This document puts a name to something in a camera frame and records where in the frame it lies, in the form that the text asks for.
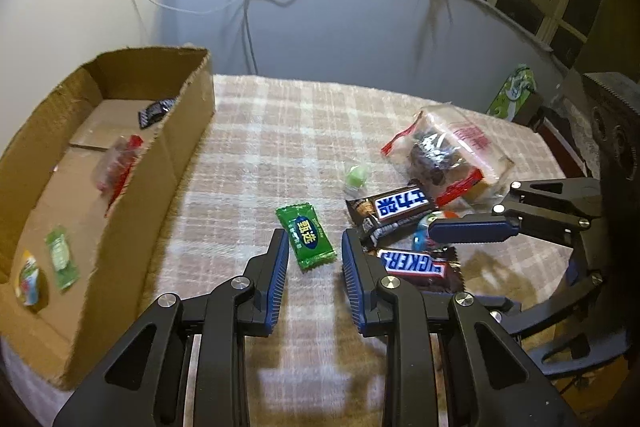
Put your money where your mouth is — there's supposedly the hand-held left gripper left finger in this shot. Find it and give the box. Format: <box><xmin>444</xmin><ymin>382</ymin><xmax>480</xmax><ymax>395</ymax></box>
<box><xmin>52</xmin><ymin>228</ymin><xmax>291</xmax><ymax>427</ymax></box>

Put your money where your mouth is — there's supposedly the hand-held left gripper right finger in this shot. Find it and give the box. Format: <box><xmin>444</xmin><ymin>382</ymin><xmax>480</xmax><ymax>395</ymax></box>
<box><xmin>341</xmin><ymin>229</ymin><xmax>583</xmax><ymax>427</ymax></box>

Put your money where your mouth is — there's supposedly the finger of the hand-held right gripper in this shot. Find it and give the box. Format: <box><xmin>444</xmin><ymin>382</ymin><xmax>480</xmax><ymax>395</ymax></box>
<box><xmin>427</xmin><ymin>178</ymin><xmax>601</xmax><ymax>248</ymax></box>
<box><xmin>487</xmin><ymin>227</ymin><xmax>606</xmax><ymax>343</ymax></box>

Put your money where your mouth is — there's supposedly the blue orange snack packet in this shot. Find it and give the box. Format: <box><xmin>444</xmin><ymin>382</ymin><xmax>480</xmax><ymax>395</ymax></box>
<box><xmin>412</xmin><ymin>209</ymin><xmax>458</xmax><ymax>254</ymax></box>

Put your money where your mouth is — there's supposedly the green candy packet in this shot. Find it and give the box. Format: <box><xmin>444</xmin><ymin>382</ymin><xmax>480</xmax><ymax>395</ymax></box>
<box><xmin>276</xmin><ymin>202</ymin><xmax>336</xmax><ymax>273</ymax></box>

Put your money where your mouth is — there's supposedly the brown chocolate bar blue label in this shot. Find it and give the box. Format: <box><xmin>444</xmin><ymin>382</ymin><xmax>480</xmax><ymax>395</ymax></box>
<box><xmin>375</xmin><ymin>247</ymin><xmax>463</xmax><ymax>295</ymax></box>
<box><xmin>346</xmin><ymin>186</ymin><xmax>436</xmax><ymax>250</ymax></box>

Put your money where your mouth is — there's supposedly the large clear bag red print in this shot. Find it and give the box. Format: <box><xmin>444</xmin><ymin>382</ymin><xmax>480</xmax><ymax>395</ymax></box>
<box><xmin>417</xmin><ymin>104</ymin><xmax>516</xmax><ymax>208</ymax></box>

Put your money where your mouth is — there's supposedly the small green candy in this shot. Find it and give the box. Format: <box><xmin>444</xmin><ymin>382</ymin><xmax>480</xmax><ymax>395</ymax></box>
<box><xmin>344</xmin><ymin>161</ymin><xmax>373</xmax><ymax>195</ymax></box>

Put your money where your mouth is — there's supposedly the brown cardboard box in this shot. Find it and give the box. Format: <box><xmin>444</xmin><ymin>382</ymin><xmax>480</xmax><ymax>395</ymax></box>
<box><xmin>0</xmin><ymin>46</ymin><xmax>217</xmax><ymax>392</ymax></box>

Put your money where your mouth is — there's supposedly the green tissue box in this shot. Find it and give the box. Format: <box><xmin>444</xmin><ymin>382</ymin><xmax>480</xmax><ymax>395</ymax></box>
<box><xmin>486</xmin><ymin>63</ymin><xmax>538</xmax><ymax>120</ymax></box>

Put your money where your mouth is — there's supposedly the red clear snack packet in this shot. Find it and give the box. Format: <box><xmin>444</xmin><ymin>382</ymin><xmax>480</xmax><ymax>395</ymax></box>
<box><xmin>92</xmin><ymin>134</ymin><xmax>145</xmax><ymax>208</ymax></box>

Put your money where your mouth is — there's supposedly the black snack packet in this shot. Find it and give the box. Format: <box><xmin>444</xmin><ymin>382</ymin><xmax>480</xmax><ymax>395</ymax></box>
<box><xmin>137</xmin><ymin>98</ymin><xmax>178</xmax><ymax>128</ymax></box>

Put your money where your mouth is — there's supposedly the green sauce sachet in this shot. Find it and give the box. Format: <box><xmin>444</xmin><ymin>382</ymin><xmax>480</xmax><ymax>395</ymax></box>
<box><xmin>44</xmin><ymin>227</ymin><xmax>81</xmax><ymax>292</ymax></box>

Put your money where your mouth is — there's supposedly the small colourful jelly cup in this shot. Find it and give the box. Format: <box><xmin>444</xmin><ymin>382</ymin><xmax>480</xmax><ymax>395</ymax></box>
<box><xmin>15</xmin><ymin>251</ymin><xmax>45</xmax><ymax>307</ymax></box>

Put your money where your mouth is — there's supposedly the black cable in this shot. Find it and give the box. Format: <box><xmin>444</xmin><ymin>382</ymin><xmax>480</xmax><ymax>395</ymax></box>
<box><xmin>224</xmin><ymin>0</ymin><xmax>312</xmax><ymax>75</ymax></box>

